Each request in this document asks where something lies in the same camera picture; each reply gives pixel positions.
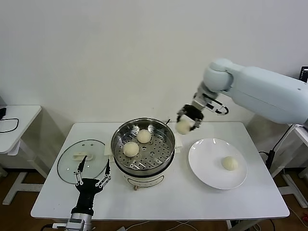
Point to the small black device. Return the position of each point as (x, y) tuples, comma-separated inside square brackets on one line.
[(2, 112)]

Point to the white table leg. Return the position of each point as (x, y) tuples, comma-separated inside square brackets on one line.
[(229, 226)]

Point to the black power adapter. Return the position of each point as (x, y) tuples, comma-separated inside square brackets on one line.
[(270, 156)]

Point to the white steamed baozi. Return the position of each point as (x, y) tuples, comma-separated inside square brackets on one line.
[(229, 163), (144, 136), (182, 127), (131, 149)]

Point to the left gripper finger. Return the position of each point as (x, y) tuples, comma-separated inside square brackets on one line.
[(80, 168), (107, 169)]

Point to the stainless steel steamer pot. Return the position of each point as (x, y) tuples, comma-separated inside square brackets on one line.
[(156, 154)]

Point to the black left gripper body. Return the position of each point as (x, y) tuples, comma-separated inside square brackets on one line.
[(86, 195)]

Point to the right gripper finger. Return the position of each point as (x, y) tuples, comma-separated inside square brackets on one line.
[(180, 113), (197, 124)]

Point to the round glass pot lid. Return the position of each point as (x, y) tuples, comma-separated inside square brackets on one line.
[(67, 156)]

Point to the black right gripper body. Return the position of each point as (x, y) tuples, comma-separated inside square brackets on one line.
[(193, 111)]

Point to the white round plate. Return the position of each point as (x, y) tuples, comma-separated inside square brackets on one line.
[(207, 163)]

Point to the open dark laptop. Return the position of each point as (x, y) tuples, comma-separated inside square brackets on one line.
[(305, 73)]

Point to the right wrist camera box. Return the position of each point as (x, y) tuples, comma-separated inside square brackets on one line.
[(204, 103)]

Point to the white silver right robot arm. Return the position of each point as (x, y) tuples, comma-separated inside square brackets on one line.
[(260, 89)]

